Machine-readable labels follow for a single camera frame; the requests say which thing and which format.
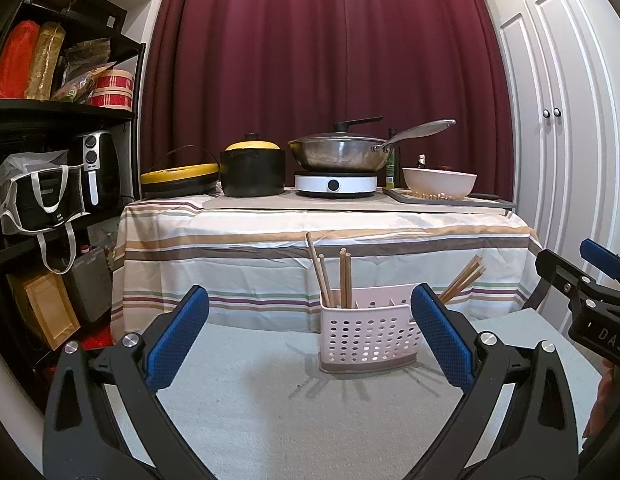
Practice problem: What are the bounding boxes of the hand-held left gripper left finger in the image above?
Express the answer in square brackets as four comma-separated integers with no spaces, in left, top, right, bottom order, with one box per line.
[42,285,211,480]

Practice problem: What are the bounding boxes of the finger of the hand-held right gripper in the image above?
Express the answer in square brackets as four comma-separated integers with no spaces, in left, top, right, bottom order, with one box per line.
[535,249,613,306]
[579,238,620,281]

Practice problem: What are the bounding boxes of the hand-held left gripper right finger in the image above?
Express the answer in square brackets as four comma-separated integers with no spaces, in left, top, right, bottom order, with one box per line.
[410,282,581,480]

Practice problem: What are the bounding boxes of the pink perforated utensil holder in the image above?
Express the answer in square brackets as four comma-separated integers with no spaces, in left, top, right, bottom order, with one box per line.
[319,297,421,375]

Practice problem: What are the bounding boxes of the group of wooden chopsticks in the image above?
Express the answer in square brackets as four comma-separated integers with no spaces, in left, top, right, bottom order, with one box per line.
[305,232,487,309]

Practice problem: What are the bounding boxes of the person's right hand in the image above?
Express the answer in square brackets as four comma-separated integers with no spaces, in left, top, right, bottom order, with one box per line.
[584,360,620,441]

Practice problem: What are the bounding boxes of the white cabinet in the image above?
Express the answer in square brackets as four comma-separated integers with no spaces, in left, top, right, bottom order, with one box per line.
[497,0,620,321]

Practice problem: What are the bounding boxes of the red cloth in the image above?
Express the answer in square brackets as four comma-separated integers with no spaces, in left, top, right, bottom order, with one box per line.
[82,325,116,350]

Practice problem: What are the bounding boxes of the dark grey cutting board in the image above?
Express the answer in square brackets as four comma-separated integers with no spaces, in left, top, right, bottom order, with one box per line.
[382,187,518,211]

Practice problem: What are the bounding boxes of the striped tablecloth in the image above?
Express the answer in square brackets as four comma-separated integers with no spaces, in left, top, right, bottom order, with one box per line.
[110,195,543,346]

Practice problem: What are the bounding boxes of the dark grey box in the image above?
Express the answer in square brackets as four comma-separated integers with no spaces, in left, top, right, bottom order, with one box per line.
[62,247,113,323]

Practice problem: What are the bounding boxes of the white bowl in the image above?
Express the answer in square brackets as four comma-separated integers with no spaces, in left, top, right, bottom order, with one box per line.
[401,166,478,198]

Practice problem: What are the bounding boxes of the flat yellow lidded pan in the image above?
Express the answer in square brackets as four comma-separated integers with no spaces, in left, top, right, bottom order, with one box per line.
[140,146,223,200]

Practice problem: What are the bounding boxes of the green oil bottle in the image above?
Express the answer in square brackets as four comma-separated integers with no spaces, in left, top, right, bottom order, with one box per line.
[385,129,400,189]

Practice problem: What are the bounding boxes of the beige table board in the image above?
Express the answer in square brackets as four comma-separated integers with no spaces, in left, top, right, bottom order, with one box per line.
[202,187,513,213]

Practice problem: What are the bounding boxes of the black pot with yellow lid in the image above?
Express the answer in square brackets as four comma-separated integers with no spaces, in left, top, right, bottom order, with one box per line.
[220,133,286,198]

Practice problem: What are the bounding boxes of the black silver air fryer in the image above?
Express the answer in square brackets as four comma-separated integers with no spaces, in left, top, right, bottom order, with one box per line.
[70,131,122,213]

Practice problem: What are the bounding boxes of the white induction cooker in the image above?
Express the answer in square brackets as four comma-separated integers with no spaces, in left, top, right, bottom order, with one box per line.
[295,170,378,198]

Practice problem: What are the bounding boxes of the steel wok pan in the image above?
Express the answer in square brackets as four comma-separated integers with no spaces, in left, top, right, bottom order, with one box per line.
[288,119,457,173]

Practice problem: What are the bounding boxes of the black shelf rack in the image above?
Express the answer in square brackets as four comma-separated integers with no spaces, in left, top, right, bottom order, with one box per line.
[0,0,148,401]

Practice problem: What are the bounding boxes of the red striped round box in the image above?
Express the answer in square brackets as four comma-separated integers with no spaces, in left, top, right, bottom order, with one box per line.
[90,69,136,110]

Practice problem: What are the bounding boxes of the dark snack bags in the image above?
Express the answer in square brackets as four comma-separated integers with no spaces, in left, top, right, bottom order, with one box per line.
[50,37,116,103]

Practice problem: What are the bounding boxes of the gold packet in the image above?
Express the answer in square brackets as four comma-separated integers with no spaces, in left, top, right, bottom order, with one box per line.
[25,22,66,101]

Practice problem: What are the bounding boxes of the maroon curtain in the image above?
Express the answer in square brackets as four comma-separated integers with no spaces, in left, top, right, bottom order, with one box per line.
[140,0,528,221]

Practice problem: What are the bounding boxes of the red packet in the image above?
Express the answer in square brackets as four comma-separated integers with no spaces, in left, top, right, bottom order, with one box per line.
[0,20,41,100]

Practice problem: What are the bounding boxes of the flat black box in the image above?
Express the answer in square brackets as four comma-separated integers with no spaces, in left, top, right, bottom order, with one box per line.
[27,0,128,23]

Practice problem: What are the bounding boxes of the yellow wooden frame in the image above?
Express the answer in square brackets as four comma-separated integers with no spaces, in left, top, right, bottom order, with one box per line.
[7,269,82,352]

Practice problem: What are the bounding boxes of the black tote bag grey handles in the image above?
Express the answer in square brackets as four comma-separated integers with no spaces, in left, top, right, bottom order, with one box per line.
[0,150,88,275]

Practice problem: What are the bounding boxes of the black handled pan lid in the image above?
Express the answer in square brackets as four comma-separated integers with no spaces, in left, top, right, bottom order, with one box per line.
[290,116,384,143]

